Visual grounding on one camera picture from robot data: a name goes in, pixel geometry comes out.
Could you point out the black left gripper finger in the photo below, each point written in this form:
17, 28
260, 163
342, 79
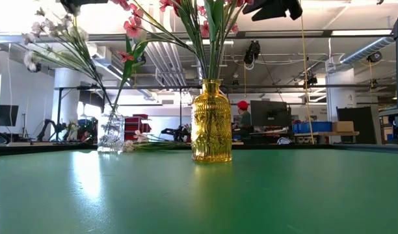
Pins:
70, 6

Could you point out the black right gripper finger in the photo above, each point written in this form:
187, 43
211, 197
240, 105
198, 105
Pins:
295, 8
267, 9

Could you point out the pink flower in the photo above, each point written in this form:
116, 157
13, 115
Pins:
132, 61

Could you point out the black background robot arm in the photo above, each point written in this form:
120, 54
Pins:
176, 132

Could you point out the yellow ribbed glass vase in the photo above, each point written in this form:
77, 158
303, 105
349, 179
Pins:
212, 130

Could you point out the clear ribbed glass vase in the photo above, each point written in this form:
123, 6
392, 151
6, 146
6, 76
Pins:
111, 133

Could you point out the long ceiling light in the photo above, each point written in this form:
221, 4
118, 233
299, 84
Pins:
361, 32

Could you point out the white column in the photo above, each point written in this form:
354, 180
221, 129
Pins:
64, 97
340, 91

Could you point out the black monitor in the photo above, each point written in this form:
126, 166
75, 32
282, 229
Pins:
269, 113
4, 115

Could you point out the person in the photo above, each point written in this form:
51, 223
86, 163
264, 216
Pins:
244, 117

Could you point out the blue plastic bin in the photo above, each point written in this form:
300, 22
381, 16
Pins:
311, 126

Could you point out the cardboard box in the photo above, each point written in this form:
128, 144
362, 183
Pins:
342, 126

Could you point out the red tool cabinet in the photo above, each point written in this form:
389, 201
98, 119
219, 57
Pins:
138, 120

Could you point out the wooden table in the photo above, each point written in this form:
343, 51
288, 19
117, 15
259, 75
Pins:
337, 133

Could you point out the black panel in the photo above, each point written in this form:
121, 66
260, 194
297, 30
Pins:
365, 123

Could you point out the grey shelf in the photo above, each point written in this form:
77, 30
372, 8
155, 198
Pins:
392, 123

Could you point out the green table mat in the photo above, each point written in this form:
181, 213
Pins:
199, 201

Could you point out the black ceiling camera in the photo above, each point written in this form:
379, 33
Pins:
311, 80
37, 68
252, 52
141, 59
374, 57

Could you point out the silver ventilation duct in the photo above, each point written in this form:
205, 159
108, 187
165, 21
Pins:
365, 50

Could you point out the black overhead rail frame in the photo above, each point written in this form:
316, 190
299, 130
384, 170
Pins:
166, 87

